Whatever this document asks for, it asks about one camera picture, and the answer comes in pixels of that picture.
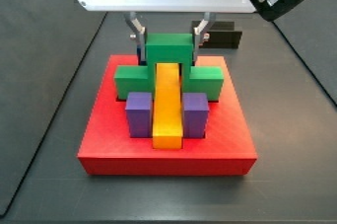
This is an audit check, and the green stepped bridge block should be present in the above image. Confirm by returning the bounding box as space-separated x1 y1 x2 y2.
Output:
113 34 224 102

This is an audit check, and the black angle fixture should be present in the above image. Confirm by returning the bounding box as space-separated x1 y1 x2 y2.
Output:
198 21 242 49

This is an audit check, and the red base board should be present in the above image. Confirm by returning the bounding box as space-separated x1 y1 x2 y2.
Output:
77 55 258 176

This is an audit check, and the yellow long bar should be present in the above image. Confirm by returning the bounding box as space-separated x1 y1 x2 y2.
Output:
153 63 182 149

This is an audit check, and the purple right front post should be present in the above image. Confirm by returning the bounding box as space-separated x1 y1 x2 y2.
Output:
182 93 209 138

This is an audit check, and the purple post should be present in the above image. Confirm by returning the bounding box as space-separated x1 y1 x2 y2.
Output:
125 92 153 138
182 93 209 138

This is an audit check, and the purple left front post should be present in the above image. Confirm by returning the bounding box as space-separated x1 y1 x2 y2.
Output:
125 92 153 138

